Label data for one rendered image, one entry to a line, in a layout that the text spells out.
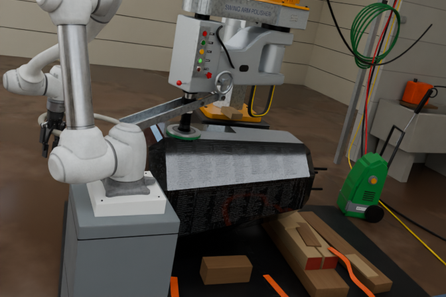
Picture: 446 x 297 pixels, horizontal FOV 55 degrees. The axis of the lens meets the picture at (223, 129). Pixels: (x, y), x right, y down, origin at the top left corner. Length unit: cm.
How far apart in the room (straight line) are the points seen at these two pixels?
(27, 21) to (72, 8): 699
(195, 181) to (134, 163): 87
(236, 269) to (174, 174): 72
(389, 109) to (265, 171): 291
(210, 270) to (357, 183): 182
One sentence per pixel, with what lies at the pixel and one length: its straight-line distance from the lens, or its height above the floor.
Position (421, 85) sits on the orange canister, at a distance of 573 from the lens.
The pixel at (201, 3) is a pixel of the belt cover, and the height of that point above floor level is 163.
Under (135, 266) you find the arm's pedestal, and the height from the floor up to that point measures 60.
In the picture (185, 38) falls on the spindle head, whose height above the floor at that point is 143.
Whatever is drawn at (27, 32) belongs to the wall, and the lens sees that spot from 864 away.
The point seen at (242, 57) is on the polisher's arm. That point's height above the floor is 135.
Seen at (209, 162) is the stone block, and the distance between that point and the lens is 266.
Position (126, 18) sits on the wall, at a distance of 876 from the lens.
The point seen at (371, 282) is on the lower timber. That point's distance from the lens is 319.
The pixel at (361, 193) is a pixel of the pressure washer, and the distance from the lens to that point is 408.
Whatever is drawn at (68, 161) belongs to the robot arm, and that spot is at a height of 105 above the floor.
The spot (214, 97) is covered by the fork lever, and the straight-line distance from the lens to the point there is 273.
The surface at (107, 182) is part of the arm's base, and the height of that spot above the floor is 89.
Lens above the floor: 170
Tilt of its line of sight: 17 degrees down
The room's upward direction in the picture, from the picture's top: 11 degrees clockwise
